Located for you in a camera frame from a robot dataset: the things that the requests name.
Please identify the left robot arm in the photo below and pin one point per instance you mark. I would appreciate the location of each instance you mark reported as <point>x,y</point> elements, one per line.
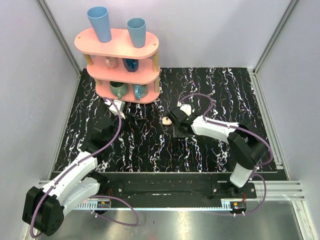
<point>46,207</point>

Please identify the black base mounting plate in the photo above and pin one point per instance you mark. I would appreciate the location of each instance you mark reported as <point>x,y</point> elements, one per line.
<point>174,190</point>

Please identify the pink three-tier shelf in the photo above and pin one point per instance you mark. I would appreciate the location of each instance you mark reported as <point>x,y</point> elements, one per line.
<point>119,61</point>

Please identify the tall blue cup left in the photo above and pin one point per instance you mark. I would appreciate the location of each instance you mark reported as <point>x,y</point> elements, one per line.
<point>100,22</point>

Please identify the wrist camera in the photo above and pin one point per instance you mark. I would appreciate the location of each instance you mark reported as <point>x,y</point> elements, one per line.
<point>186,108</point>
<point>117,106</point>

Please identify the dark blue mug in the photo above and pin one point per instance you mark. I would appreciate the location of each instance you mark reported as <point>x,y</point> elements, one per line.
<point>131,65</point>

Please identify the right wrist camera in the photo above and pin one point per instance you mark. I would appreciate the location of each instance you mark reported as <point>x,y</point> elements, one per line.
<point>186,108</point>

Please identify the green ceramic mug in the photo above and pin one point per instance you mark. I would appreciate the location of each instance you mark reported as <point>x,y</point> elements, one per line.
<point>119,89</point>

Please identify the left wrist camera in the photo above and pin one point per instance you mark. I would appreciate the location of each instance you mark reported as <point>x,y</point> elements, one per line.
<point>117,106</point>

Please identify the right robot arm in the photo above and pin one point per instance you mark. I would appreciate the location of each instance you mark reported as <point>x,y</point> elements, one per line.
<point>247,147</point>

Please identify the white earbuds charging case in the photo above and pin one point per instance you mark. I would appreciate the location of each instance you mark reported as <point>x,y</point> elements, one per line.
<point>166,121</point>

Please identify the blue butterfly mug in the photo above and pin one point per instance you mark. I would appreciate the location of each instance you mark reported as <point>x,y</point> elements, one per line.
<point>140,90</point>

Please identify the pink mug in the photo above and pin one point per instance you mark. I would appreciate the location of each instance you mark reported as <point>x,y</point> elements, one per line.
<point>111,62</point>

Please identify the blue cup right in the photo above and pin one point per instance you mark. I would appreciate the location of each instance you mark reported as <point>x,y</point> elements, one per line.
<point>137,31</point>

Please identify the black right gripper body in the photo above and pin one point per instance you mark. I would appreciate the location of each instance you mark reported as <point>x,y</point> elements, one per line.
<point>176,131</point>

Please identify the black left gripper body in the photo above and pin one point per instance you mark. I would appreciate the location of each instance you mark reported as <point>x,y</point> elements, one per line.
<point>128,116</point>

